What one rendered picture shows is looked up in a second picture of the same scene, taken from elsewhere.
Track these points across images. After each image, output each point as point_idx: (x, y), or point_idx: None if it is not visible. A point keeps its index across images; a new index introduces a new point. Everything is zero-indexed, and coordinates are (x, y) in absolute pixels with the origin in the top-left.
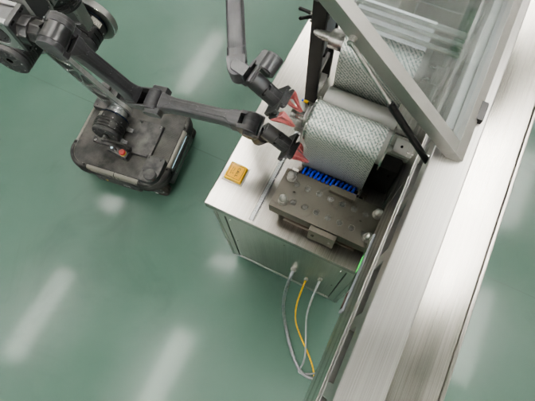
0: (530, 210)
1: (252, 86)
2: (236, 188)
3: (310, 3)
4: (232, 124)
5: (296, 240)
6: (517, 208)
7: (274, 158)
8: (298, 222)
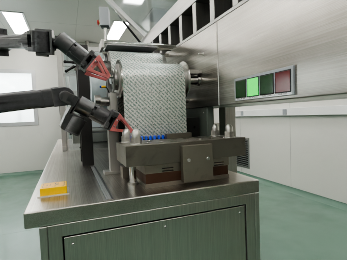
0: (266, 255)
1: (63, 36)
2: (64, 195)
3: (18, 253)
4: (45, 90)
5: (177, 189)
6: (260, 258)
7: (89, 179)
8: (165, 160)
